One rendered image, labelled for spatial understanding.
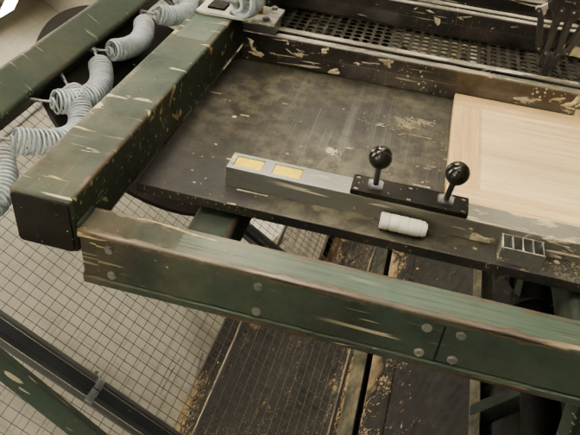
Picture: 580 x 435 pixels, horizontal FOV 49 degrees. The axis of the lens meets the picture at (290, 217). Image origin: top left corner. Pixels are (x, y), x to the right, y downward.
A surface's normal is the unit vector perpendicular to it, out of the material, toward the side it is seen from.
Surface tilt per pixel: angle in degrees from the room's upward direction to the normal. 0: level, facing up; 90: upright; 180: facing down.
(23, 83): 90
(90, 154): 56
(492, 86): 90
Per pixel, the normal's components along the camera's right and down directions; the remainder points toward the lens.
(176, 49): 0.09, -0.78
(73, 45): 0.62, -0.52
